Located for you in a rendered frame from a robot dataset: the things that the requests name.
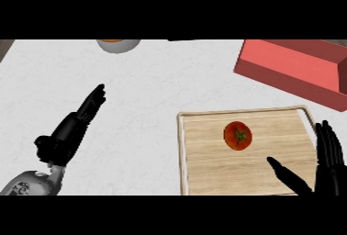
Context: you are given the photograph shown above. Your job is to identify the red tomato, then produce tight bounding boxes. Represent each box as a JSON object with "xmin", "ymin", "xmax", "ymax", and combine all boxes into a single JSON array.
[{"xmin": 224, "ymin": 120, "xmax": 255, "ymax": 151}]

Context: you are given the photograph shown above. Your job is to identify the pale wooden tray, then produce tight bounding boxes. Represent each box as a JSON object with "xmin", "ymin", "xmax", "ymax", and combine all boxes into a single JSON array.
[{"xmin": 176, "ymin": 105, "xmax": 321, "ymax": 196}]

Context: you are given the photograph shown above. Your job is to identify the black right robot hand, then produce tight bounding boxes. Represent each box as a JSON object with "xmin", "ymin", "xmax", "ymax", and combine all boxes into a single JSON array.
[{"xmin": 266, "ymin": 119, "xmax": 347, "ymax": 196}]

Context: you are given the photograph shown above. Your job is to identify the grey bowl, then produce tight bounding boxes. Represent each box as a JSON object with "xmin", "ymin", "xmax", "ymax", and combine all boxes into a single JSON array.
[{"xmin": 95, "ymin": 39, "xmax": 142, "ymax": 55}]

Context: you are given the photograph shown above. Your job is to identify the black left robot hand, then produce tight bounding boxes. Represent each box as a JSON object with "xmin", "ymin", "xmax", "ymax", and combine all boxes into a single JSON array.
[{"xmin": 35, "ymin": 84, "xmax": 108, "ymax": 168}]

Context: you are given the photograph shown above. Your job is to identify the red cardboard box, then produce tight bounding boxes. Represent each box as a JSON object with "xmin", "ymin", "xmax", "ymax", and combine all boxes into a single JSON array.
[{"xmin": 232, "ymin": 39, "xmax": 347, "ymax": 113}]

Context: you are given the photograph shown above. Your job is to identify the brown wooden edge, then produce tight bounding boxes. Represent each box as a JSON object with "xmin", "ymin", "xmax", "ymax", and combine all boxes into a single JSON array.
[{"xmin": 0, "ymin": 39, "xmax": 17, "ymax": 63}]

